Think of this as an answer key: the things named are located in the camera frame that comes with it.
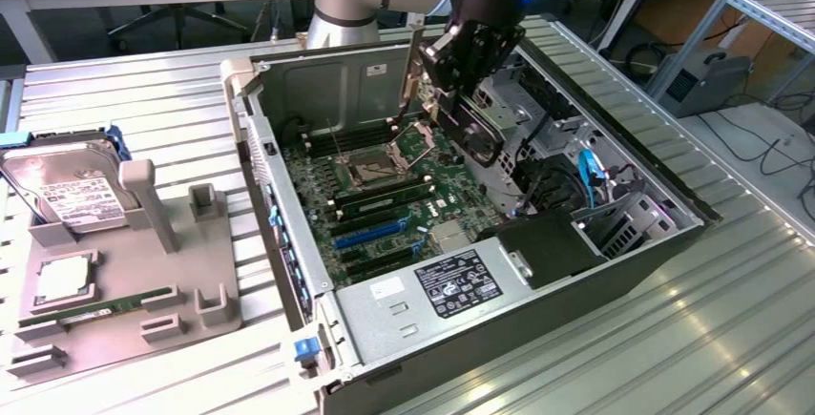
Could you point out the Nvidia Quadro graphics card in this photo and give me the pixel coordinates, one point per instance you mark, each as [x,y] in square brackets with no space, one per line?
[478,133]

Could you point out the metal socket cover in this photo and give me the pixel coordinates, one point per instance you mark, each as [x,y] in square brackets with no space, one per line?
[411,144]

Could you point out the black slanted pole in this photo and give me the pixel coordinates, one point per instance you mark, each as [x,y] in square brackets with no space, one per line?
[638,0]

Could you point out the thin metal locking lever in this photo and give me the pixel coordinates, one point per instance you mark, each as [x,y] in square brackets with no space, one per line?
[335,138]

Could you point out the CPU socket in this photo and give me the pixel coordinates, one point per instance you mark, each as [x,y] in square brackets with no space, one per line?
[370,169]

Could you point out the green motherboard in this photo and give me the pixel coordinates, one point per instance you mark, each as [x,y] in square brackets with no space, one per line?
[458,186]

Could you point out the silver metal disk bay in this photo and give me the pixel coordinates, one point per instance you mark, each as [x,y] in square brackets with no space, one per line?
[515,176]

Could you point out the green RAM stick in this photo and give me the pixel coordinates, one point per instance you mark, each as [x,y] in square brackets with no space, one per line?
[382,198]
[95,311]

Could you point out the silver chipset heatsink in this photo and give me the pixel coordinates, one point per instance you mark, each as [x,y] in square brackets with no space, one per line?
[449,236]

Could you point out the blue expansion slot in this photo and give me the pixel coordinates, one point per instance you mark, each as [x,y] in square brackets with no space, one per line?
[370,236]

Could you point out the blue slot retention clip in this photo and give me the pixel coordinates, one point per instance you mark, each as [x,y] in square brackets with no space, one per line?
[305,295]
[274,217]
[291,258]

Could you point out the black plastic air shroud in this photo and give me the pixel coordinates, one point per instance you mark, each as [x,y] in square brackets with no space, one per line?
[547,248]

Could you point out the hard drive with blue caddy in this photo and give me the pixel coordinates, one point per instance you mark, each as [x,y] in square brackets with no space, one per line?
[118,143]

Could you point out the open black PC case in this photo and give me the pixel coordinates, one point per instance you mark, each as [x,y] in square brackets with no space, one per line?
[637,286]

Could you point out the silver power supply unit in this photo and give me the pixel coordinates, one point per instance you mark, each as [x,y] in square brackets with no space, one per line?
[402,324]

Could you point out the blue case latch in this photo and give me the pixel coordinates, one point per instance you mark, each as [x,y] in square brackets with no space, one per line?
[305,349]

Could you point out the silver hard disk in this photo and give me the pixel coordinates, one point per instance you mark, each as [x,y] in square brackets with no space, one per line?
[70,186]

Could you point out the grey plastic parts rack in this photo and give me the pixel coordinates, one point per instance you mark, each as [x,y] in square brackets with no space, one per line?
[127,262]

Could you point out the silver CPU chip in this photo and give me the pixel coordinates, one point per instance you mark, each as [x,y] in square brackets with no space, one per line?
[64,279]

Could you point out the aluminium profile frame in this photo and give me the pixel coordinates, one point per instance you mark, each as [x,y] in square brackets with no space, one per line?
[765,10]

